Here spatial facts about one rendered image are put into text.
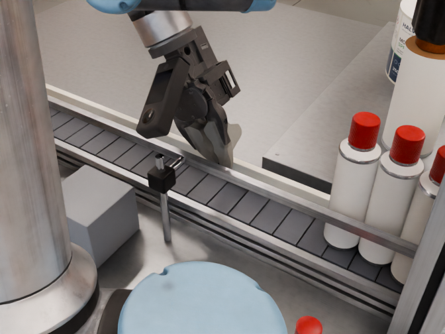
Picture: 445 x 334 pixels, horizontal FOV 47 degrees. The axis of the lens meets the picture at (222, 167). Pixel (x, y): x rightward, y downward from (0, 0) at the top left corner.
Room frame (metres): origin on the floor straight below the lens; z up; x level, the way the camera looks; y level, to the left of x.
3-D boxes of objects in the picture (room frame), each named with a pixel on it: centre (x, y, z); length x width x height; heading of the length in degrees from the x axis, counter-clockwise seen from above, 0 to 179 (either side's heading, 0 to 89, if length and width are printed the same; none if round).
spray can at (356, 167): (0.50, -0.17, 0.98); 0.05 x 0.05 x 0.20
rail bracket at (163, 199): (0.56, 0.07, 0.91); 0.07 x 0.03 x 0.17; 147
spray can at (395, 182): (0.47, -0.21, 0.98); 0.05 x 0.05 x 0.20
